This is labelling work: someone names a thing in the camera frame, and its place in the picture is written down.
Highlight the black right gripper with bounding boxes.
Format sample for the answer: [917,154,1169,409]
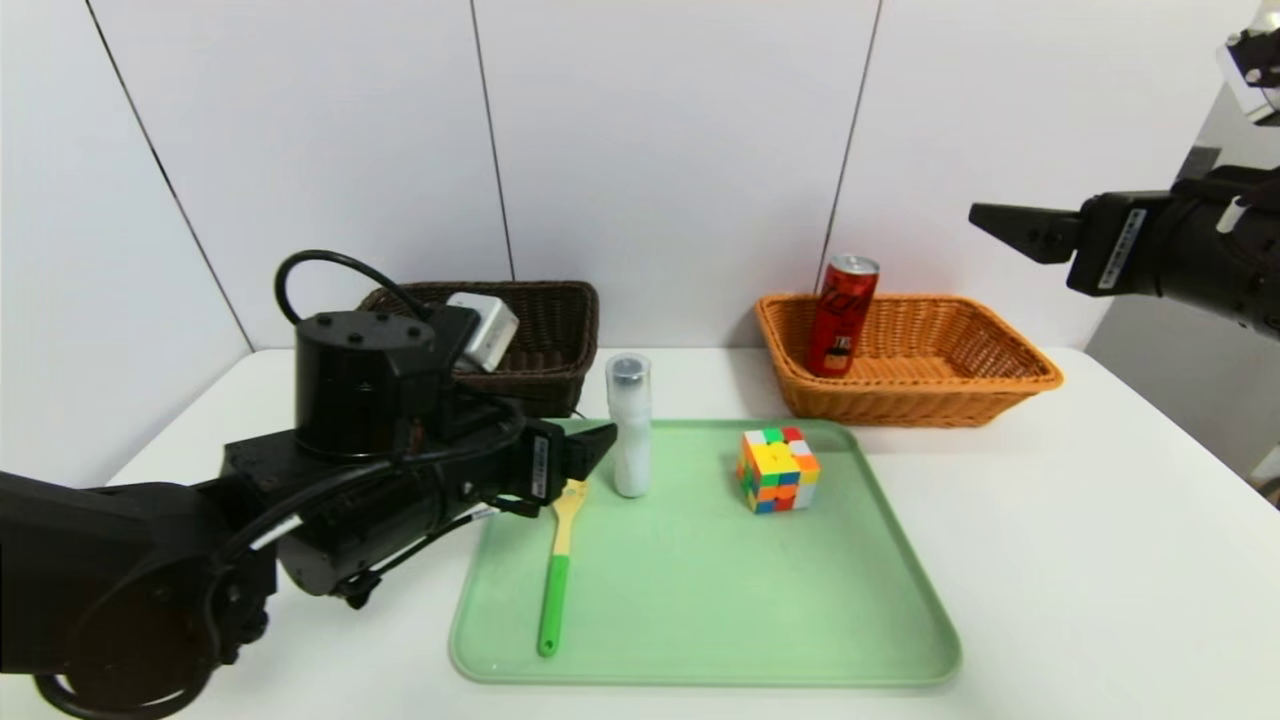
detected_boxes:
[968,190,1255,322]

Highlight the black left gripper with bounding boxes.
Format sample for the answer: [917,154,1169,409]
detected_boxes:
[463,418,618,518]

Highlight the clear plastic tube bottle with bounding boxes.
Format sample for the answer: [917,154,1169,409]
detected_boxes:
[605,353,653,499]

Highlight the beige pasta spoon green handle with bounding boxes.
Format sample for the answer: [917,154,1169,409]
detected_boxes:
[537,478,590,660]

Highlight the red soda can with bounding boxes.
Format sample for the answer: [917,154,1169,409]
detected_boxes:
[806,254,882,379]

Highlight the dark brown wicker basket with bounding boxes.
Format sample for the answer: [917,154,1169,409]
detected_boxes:
[358,280,601,419]

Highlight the orange wicker basket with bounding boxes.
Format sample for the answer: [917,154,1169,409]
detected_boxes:
[755,292,1066,429]

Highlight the light green plastic tray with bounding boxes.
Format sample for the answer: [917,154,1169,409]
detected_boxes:
[448,418,963,689]

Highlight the multicoloured puzzle cube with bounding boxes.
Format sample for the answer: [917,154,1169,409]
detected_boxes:
[737,427,823,515]

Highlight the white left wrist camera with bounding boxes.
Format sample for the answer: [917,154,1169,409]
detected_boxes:
[447,292,520,373]

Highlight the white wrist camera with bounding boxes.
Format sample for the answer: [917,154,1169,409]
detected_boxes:
[1217,28,1280,126]
[447,292,520,373]

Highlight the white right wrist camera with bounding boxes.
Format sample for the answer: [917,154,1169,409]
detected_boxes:
[1217,28,1280,126]

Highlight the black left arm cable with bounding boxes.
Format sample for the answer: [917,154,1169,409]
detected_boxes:
[274,250,433,327]

